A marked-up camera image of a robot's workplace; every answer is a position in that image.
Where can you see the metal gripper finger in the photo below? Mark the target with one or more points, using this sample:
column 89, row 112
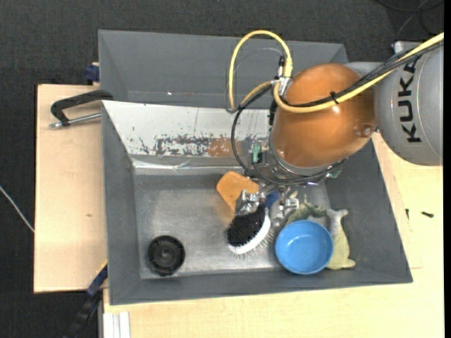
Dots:
column 288, row 203
column 249, row 203

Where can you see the green toy dinosaur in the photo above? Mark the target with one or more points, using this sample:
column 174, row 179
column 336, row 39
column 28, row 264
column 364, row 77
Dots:
column 310, row 210

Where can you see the orange sponge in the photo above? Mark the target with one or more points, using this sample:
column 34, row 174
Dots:
column 230, row 188

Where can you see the white brush with black bristles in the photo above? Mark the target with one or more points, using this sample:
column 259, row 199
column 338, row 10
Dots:
column 246, row 231

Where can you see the blue bowl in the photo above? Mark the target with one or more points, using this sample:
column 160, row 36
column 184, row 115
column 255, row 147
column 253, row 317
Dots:
column 303, row 248

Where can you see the grey metal bin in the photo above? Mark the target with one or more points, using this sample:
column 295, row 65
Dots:
column 197, row 203

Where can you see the pale yellow toy animal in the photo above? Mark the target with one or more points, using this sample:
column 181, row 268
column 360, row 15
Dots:
column 340, row 245

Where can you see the black round lid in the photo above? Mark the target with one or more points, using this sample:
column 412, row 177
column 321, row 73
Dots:
column 165, row 255

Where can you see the small black screw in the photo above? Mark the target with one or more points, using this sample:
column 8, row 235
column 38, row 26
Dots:
column 428, row 214

